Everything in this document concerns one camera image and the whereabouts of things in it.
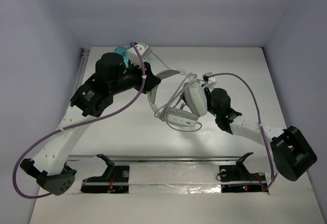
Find white grey headphones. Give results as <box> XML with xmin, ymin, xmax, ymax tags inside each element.
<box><xmin>147</xmin><ymin>69</ymin><xmax>207</xmax><ymax>131</ymax></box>

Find grey headphone cable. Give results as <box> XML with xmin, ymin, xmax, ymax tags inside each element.
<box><xmin>154</xmin><ymin>72</ymin><xmax>202</xmax><ymax>132</ymax></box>

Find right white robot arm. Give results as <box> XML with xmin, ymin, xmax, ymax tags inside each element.
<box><xmin>204</xmin><ymin>88</ymin><xmax>317</xmax><ymax>181</ymax></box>

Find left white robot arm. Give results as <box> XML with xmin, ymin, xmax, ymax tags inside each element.
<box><xmin>14</xmin><ymin>53</ymin><xmax>160</xmax><ymax>196</ymax></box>

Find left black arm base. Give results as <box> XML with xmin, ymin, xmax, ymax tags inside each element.
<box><xmin>81</xmin><ymin>154</ymin><xmax>130</xmax><ymax>194</ymax></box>

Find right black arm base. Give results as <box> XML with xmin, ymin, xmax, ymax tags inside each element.
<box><xmin>216</xmin><ymin>152</ymin><xmax>268</xmax><ymax>193</ymax></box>

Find teal white headphones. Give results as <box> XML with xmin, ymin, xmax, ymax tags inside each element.
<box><xmin>114</xmin><ymin>45</ymin><xmax>131</xmax><ymax>63</ymax></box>

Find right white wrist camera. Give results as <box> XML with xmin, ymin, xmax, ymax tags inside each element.
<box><xmin>202</xmin><ymin>72</ymin><xmax>217</xmax><ymax>89</ymax></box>

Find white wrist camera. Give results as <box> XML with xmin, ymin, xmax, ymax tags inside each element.
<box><xmin>127</xmin><ymin>42</ymin><xmax>152</xmax><ymax>66</ymax></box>
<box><xmin>202</xmin><ymin>72</ymin><xmax>217</xmax><ymax>89</ymax></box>

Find blue headphone cable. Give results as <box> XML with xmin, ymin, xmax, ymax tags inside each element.
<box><xmin>150</xmin><ymin>52</ymin><xmax>172</xmax><ymax>69</ymax></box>

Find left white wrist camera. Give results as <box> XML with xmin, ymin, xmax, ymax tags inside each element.
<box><xmin>127</xmin><ymin>42</ymin><xmax>152</xmax><ymax>66</ymax></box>

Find metal rail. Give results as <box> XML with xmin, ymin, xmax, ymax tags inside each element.
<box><xmin>68</xmin><ymin>155</ymin><xmax>256</xmax><ymax>162</ymax></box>

